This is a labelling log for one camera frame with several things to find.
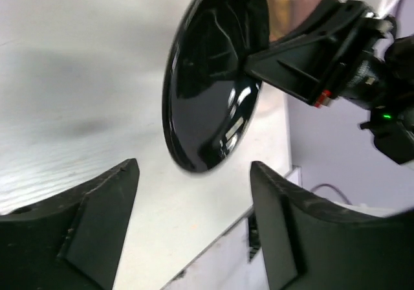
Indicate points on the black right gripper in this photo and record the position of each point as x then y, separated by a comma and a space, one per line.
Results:
315, 61

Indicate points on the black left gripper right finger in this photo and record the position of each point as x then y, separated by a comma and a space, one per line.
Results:
309, 242

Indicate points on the black plate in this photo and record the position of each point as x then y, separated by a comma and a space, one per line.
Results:
207, 98

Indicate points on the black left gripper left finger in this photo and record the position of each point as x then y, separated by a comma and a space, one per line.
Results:
72, 240

